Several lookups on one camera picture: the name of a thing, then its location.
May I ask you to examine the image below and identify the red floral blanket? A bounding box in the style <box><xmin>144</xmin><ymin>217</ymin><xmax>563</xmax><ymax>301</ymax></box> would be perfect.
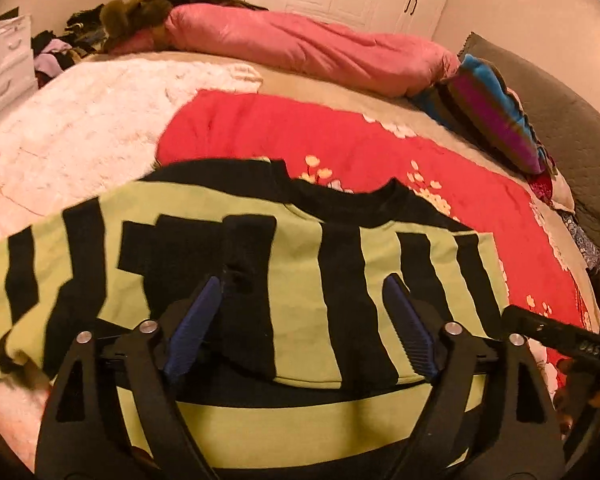
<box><xmin>156</xmin><ymin>89</ymin><xmax>600</xmax><ymax>411</ymax></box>

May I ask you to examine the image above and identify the red patterned cloth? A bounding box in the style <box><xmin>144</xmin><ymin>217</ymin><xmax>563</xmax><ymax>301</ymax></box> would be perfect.
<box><xmin>527</xmin><ymin>170</ymin><xmax>561</xmax><ymax>202</ymax></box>

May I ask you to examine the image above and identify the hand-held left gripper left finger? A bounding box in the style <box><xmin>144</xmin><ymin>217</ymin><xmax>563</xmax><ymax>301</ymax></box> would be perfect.
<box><xmin>35</xmin><ymin>275</ymin><xmax>226</xmax><ymax>480</ymax></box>

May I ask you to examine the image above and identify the white cloth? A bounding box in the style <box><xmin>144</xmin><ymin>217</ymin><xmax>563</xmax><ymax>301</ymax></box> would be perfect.
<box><xmin>545</xmin><ymin>172</ymin><xmax>577</xmax><ymax>212</ymax></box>

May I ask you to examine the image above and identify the green black striped sweater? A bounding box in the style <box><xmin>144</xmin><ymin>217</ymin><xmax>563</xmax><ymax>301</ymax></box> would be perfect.
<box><xmin>0</xmin><ymin>159</ymin><xmax>511</xmax><ymax>471</ymax></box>

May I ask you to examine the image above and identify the pile of clothes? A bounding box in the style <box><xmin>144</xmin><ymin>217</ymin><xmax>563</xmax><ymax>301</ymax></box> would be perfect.
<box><xmin>30</xmin><ymin>5</ymin><xmax>111</xmax><ymax>86</ymax></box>

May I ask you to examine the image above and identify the brown fur coat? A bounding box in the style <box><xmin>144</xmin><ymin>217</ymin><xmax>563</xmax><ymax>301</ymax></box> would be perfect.
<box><xmin>100</xmin><ymin>0</ymin><xmax>268</xmax><ymax>53</ymax></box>

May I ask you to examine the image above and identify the white drawer unit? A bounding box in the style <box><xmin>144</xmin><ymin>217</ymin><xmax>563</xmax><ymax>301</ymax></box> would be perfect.
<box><xmin>0</xmin><ymin>14</ymin><xmax>38</xmax><ymax>126</ymax></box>

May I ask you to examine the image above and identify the beige bed sheet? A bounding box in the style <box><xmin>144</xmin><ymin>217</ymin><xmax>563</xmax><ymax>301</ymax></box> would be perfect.
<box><xmin>80</xmin><ymin>47</ymin><xmax>600</xmax><ymax>281</ymax></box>

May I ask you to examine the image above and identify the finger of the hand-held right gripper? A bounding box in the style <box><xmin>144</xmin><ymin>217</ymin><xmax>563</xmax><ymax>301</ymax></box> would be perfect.
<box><xmin>501</xmin><ymin>306</ymin><xmax>563</xmax><ymax>351</ymax></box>

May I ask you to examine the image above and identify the blue floral cloth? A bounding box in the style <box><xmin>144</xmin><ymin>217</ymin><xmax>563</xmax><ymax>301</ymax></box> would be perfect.
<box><xmin>560</xmin><ymin>209</ymin><xmax>600</xmax><ymax>272</ymax></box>

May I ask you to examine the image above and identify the pink duvet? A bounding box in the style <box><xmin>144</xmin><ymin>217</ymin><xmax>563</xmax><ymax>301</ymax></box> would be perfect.
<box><xmin>165</xmin><ymin>2</ymin><xmax>461</xmax><ymax>98</ymax></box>

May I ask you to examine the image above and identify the colourful striped pillow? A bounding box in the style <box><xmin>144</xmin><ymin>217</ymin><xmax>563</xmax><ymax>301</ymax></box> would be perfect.
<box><xmin>412</xmin><ymin>54</ymin><xmax>556</xmax><ymax>176</ymax></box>

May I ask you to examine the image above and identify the white peach fluffy blanket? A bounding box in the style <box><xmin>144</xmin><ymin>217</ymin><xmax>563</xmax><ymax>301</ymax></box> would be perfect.
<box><xmin>0</xmin><ymin>57</ymin><xmax>266</xmax><ymax>466</ymax></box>

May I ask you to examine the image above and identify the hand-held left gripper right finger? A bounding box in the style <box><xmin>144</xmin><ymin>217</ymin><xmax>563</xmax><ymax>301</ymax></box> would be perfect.
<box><xmin>382</xmin><ymin>274</ymin><xmax>566</xmax><ymax>480</ymax></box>

